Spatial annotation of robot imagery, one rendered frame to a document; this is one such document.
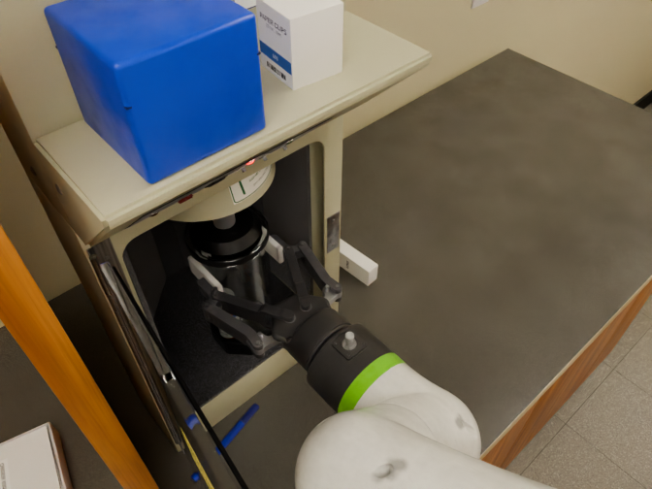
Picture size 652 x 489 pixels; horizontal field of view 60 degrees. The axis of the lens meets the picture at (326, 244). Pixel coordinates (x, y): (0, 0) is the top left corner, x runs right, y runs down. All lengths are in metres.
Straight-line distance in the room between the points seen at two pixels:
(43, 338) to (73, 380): 0.06
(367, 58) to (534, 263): 0.72
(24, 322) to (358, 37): 0.37
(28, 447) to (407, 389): 0.57
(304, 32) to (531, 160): 1.00
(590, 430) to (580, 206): 1.00
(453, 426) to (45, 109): 0.44
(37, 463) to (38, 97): 0.59
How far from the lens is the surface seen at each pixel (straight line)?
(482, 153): 1.38
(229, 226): 0.72
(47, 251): 1.12
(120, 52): 0.36
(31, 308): 0.44
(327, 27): 0.47
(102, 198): 0.40
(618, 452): 2.12
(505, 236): 1.19
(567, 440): 2.07
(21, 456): 0.95
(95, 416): 0.57
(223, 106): 0.40
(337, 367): 0.62
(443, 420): 0.57
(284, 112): 0.45
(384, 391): 0.60
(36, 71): 0.46
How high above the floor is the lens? 1.76
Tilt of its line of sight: 47 degrees down
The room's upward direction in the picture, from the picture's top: straight up
